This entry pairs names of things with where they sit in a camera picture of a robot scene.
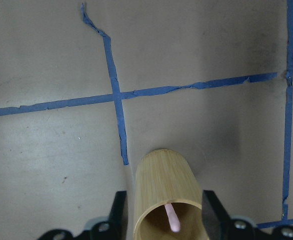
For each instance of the pink chopstick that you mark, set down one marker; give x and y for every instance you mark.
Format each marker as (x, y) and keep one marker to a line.
(173, 219)

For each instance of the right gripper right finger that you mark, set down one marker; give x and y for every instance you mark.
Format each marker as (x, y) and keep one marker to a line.
(213, 212)

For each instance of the bamboo cylinder holder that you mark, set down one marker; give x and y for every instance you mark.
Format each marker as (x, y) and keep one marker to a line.
(163, 176)

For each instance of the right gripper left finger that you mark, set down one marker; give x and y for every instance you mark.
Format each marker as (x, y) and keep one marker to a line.
(117, 209)

